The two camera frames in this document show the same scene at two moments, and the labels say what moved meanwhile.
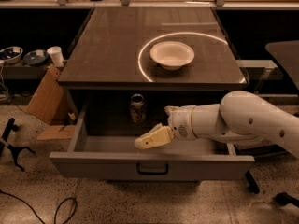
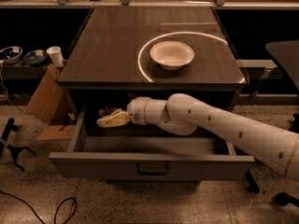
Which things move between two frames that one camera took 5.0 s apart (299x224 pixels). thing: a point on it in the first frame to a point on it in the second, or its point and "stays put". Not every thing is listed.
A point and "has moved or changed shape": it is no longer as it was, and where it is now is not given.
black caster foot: [285, 199] stays put
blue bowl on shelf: [35, 58] stays put
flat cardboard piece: [57, 133] stays put
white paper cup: [56, 55] stays put
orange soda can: [137, 108] has moved or changed shape
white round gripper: [181, 122] to [136, 110]
